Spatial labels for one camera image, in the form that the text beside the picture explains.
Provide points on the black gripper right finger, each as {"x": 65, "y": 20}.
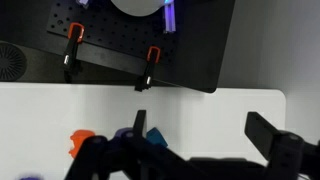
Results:
{"x": 283, "y": 150}

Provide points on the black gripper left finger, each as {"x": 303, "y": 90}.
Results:
{"x": 153, "y": 160}

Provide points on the black cart top panel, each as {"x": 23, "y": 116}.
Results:
{"x": 203, "y": 50}

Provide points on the orange toy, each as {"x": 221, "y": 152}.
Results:
{"x": 79, "y": 141}

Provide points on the orange black bar clamp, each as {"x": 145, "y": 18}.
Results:
{"x": 149, "y": 68}
{"x": 71, "y": 50}

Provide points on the purple lit strip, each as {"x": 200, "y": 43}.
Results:
{"x": 170, "y": 18}

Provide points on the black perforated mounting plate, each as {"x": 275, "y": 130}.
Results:
{"x": 116, "y": 33}

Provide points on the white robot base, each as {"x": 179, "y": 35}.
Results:
{"x": 136, "y": 6}

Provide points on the blue foam cube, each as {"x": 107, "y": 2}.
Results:
{"x": 156, "y": 137}

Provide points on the purple fuzzy ball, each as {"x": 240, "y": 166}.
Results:
{"x": 30, "y": 177}

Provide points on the black round vent disc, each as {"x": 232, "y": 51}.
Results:
{"x": 11, "y": 61}

